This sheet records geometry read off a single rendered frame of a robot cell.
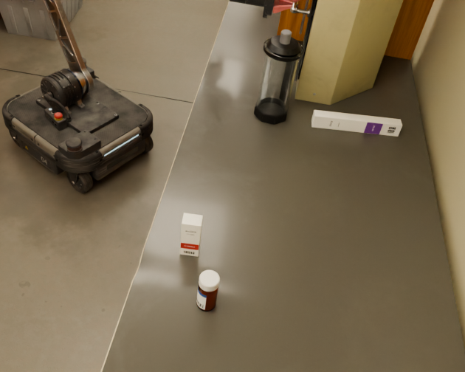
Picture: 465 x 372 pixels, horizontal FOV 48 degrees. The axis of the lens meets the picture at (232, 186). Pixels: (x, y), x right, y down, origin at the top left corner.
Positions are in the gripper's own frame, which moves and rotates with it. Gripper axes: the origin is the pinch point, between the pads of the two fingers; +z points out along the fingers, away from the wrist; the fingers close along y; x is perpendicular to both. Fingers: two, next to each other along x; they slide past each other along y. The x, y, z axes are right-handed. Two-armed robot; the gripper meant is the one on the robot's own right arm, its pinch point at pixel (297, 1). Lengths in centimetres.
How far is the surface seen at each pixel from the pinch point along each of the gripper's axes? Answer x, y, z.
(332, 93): -10.9, -21.6, 15.8
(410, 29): 26, -14, 41
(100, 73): 122, -119, -104
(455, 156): -36, -18, 48
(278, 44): -22.6, -2.1, -3.6
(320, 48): -10.9, -7.5, 8.8
